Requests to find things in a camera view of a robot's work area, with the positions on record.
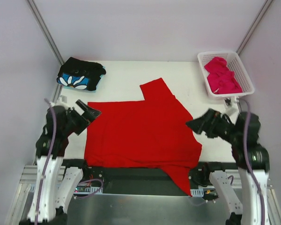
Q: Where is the red t shirt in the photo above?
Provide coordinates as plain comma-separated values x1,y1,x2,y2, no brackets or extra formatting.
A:
84,78,202,195

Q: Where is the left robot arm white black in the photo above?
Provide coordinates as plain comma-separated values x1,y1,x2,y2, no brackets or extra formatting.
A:
19,99,101,225

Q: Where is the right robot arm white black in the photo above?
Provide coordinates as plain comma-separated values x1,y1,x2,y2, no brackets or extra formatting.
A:
186,109,270,225

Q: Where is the folded black flower t shirt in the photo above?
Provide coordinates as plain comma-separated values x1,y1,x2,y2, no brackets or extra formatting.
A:
56,57,106,91

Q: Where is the crumpled magenta t shirt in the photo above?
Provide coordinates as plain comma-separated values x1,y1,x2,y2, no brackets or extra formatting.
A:
204,57,243,95

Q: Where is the white plastic basket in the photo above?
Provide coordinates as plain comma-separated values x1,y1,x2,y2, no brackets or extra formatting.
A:
197,51,255,99

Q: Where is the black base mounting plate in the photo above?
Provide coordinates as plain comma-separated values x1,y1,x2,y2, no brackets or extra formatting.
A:
60,159,239,195

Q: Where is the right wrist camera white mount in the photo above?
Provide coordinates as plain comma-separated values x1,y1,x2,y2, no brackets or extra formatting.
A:
224,97,239,116

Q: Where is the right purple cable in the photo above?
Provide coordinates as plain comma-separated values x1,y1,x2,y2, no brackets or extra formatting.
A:
202,98,267,225

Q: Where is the aluminium front frame rail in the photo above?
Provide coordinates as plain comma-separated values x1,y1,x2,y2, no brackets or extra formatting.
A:
20,165,272,188

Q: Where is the right white cable duct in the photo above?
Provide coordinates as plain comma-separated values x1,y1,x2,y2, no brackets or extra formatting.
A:
190,188,204,197

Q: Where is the white cable duct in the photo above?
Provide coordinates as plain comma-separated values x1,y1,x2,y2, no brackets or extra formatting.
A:
190,188,204,197
29,184,103,195

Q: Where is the left white cable duct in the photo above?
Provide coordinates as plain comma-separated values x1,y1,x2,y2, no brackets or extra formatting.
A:
29,184,103,195

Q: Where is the left aluminium corner post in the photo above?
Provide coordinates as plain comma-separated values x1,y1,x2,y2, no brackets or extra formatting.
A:
26,0,64,65

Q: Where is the aluminium corner post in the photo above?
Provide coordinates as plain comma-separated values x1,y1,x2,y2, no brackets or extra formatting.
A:
26,0,64,65
236,0,275,55

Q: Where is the right aluminium corner post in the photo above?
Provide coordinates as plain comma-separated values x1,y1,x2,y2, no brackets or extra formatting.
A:
236,0,275,55

